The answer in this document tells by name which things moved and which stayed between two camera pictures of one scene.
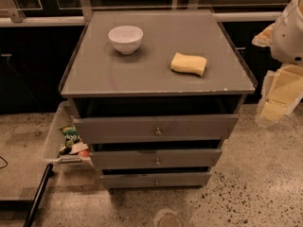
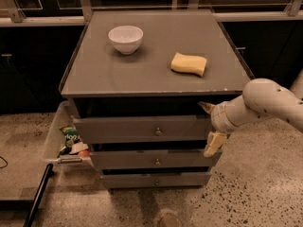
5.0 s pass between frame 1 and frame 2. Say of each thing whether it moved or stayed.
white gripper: moved
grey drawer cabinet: stayed
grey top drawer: stayed
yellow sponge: stayed
